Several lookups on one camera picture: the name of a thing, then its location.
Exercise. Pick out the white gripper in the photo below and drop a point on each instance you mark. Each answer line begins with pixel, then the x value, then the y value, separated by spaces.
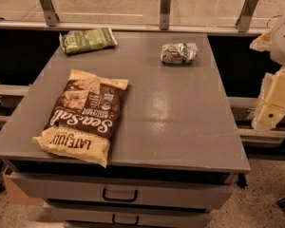
pixel 283 42

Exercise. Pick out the brown Late July chip bag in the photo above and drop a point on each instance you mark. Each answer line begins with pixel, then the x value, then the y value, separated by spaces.
pixel 82 122

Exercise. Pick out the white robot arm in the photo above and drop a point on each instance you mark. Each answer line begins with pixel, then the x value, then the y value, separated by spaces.
pixel 277 48

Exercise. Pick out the crumpled green white snack bag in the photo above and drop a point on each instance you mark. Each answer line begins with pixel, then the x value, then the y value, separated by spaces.
pixel 179 54

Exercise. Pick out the green jalapeno chip bag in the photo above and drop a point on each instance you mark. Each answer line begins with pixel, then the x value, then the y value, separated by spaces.
pixel 87 40

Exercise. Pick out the upper grey drawer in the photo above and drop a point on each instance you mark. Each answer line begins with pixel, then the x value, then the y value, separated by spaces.
pixel 135 192

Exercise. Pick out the grey drawer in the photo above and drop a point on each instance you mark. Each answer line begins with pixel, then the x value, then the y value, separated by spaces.
pixel 94 215
pixel 135 192

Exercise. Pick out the lower grey drawer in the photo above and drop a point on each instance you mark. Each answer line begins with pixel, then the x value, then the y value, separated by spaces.
pixel 94 215

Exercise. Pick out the right metal railing bracket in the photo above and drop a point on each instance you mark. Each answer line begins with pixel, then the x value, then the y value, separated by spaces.
pixel 245 18

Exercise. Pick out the metal railing bracket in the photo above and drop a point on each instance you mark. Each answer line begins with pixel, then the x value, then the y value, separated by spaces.
pixel 245 18
pixel 165 7
pixel 51 17

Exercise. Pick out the middle metal railing bracket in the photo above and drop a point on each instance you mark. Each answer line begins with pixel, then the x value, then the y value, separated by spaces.
pixel 165 7

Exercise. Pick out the left metal railing bracket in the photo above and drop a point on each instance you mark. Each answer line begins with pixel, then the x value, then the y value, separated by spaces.
pixel 51 17

